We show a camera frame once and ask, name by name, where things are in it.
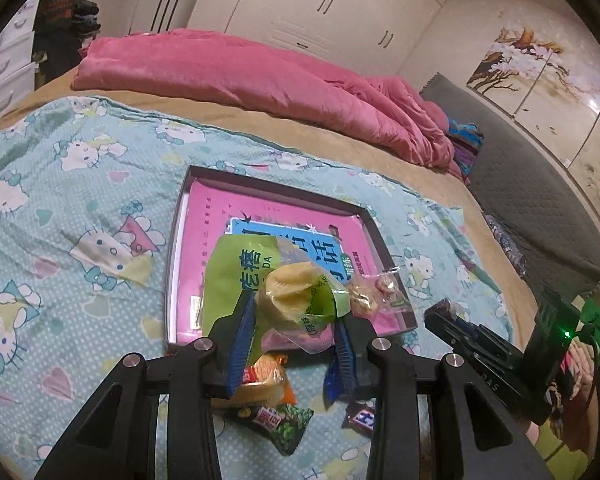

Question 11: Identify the purple patterned cloth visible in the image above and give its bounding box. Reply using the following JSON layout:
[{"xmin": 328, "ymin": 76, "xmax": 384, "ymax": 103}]
[{"xmin": 482, "ymin": 212, "xmax": 528, "ymax": 281}]

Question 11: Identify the pink quilt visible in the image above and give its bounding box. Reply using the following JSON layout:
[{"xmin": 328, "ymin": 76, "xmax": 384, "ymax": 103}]
[{"xmin": 72, "ymin": 28, "xmax": 473, "ymax": 186}]

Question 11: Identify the light blue printed blanket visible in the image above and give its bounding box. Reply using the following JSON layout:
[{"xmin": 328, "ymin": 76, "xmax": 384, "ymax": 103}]
[{"xmin": 0, "ymin": 95, "xmax": 516, "ymax": 480}]

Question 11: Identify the person's right forearm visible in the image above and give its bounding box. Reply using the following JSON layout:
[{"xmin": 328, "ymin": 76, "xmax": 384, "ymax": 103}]
[{"xmin": 577, "ymin": 297, "xmax": 600, "ymax": 366}]

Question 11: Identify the small clear pastry packet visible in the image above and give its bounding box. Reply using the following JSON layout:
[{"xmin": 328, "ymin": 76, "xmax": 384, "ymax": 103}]
[{"xmin": 346, "ymin": 266, "xmax": 412, "ymax": 320}]

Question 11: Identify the white wardrobe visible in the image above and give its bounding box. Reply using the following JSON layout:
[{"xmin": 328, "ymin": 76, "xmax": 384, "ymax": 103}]
[{"xmin": 130, "ymin": 0, "xmax": 456, "ymax": 78}]

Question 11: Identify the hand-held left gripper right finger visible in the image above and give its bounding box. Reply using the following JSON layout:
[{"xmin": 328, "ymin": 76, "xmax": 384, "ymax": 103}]
[{"xmin": 325, "ymin": 310, "xmax": 553, "ymax": 480}]

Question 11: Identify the yellow green cloth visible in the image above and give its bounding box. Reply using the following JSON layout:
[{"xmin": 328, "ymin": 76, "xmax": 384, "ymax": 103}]
[{"xmin": 532, "ymin": 422, "xmax": 598, "ymax": 463}]

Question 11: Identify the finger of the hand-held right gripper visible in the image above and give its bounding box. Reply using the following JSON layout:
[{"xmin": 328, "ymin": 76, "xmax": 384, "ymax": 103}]
[{"xmin": 424, "ymin": 299, "xmax": 523, "ymax": 366}]

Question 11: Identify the pile of dark clothes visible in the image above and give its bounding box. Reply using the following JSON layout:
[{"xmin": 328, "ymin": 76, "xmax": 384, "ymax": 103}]
[{"xmin": 32, "ymin": 0, "xmax": 103, "ymax": 81}]

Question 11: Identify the white drawer chest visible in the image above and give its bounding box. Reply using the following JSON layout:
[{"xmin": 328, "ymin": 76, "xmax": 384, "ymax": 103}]
[{"xmin": 0, "ymin": 0, "xmax": 38, "ymax": 133}]

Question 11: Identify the black green pea packet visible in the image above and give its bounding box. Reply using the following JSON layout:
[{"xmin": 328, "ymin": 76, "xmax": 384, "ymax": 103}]
[{"xmin": 224, "ymin": 402, "xmax": 315, "ymax": 457}]

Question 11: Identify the dark chocolate bar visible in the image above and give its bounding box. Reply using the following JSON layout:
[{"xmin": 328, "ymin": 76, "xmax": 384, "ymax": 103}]
[{"xmin": 341, "ymin": 400, "xmax": 378, "ymax": 430}]

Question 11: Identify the dark shallow box tray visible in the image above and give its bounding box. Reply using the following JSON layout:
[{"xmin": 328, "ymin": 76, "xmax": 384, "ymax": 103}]
[{"xmin": 164, "ymin": 164, "xmax": 420, "ymax": 356}]

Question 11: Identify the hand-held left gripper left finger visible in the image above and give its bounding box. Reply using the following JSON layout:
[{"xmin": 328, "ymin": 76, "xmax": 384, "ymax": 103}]
[{"xmin": 32, "ymin": 287, "xmax": 258, "ymax": 480}]

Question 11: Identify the light green candy packet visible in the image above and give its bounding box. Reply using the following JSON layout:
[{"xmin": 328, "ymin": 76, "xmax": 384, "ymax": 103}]
[{"xmin": 200, "ymin": 236, "xmax": 283, "ymax": 333}]

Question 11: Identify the flowering tree wall painting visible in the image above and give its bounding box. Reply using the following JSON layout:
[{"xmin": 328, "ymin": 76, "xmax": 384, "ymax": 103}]
[{"xmin": 465, "ymin": 25, "xmax": 600, "ymax": 246}]

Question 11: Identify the orange cracker packet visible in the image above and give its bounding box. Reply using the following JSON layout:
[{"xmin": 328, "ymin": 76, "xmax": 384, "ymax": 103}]
[{"xmin": 237, "ymin": 351, "xmax": 299, "ymax": 408}]

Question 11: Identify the pink book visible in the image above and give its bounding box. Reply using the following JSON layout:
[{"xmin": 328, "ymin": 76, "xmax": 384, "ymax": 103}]
[{"xmin": 172, "ymin": 180, "xmax": 406, "ymax": 341}]

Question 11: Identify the colourful pillow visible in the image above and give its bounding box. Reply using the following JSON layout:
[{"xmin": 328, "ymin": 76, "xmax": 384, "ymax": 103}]
[{"xmin": 445, "ymin": 117, "xmax": 486, "ymax": 181}]

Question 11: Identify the green pastry snack packet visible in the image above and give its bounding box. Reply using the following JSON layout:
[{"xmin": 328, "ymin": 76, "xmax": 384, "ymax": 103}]
[{"xmin": 255, "ymin": 259, "xmax": 352, "ymax": 356}]

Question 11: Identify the grey padded headboard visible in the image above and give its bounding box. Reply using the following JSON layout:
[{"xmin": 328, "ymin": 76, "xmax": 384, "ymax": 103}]
[{"xmin": 420, "ymin": 72, "xmax": 600, "ymax": 301}]

